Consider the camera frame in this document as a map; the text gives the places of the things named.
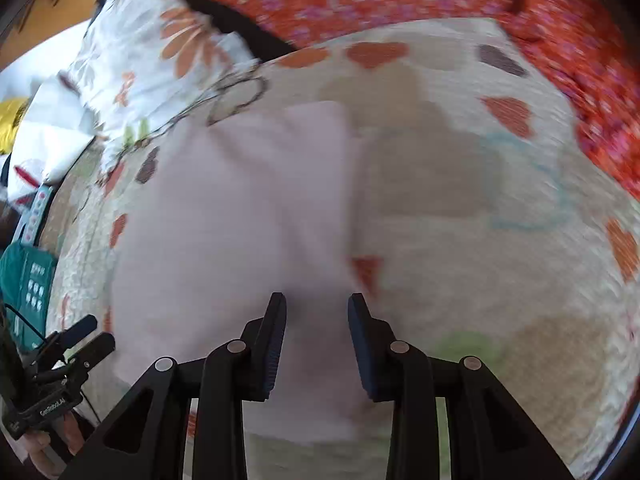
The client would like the long box with coloured shapes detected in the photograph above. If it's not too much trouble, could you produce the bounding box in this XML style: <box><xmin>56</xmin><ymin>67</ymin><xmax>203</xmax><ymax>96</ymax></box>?
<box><xmin>12</xmin><ymin>185</ymin><xmax>56</xmax><ymax>246</ymax></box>

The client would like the green box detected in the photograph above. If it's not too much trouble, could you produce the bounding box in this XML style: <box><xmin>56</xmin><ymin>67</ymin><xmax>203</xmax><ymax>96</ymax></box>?
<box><xmin>0</xmin><ymin>240</ymin><xmax>57</xmax><ymax>351</ymax></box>

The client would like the heart patterned quilt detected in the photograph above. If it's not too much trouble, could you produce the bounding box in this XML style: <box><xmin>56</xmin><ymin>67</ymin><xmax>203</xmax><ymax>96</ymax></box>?
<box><xmin>47</xmin><ymin>17</ymin><xmax>640</xmax><ymax>480</ymax></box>

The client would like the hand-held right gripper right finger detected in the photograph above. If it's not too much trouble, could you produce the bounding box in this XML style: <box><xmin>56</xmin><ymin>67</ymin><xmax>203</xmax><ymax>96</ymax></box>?
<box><xmin>347</xmin><ymin>292</ymin><xmax>576</xmax><ymax>480</ymax></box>

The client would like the person's left hand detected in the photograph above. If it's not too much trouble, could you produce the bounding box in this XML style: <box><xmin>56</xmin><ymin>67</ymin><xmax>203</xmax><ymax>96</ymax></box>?
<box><xmin>22</xmin><ymin>404</ymin><xmax>87</xmax><ymax>478</ymax></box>

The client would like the pink knit sweater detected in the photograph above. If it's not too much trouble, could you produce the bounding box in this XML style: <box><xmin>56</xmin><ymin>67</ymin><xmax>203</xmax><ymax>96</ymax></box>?
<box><xmin>107</xmin><ymin>100</ymin><xmax>381</xmax><ymax>443</ymax></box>

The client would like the white floral pillow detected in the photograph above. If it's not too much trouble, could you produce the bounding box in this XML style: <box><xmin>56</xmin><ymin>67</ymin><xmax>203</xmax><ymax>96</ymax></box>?
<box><xmin>67</xmin><ymin>0</ymin><xmax>261</xmax><ymax>158</ymax></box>

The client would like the yellow plastic bag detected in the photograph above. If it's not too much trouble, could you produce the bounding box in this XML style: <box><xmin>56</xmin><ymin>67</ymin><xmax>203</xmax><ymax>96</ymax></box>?
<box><xmin>0</xmin><ymin>99</ymin><xmax>28</xmax><ymax>156</ymax></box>

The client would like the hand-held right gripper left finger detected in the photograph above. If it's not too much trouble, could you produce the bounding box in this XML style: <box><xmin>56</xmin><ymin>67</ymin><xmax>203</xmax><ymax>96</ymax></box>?
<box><xmin>57</xmin><ymin>291</ymin><xmax>288</xmax><ymax>480</ymax></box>

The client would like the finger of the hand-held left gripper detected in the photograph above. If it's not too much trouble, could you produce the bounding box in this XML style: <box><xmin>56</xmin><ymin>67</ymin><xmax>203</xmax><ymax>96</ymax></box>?
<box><xmin>47</xmin><ymin>315</ymin><xmax>98</xmax><ymax>350</ymax></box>
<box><xmin>65</xmin><ymin>332</ymin><xmax>117</xmax><ymax>370</ymax></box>

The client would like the white paper bag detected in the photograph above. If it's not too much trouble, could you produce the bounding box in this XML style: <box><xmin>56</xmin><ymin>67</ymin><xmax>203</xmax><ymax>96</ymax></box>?
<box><xmin>7</xmin><ymin>80</ymin><xmax>96</xmax><ymax>201</ymax></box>

